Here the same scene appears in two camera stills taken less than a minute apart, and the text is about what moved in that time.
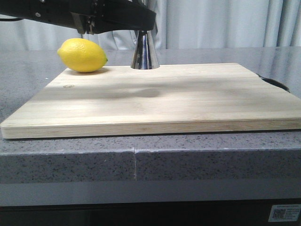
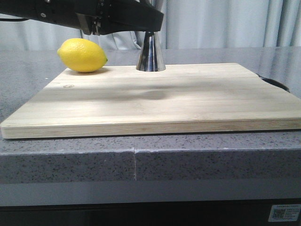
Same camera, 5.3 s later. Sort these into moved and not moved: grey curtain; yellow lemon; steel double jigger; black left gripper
Moved: steel double jigger
Not moved: black left gripper; yellow lemon; grey curtain
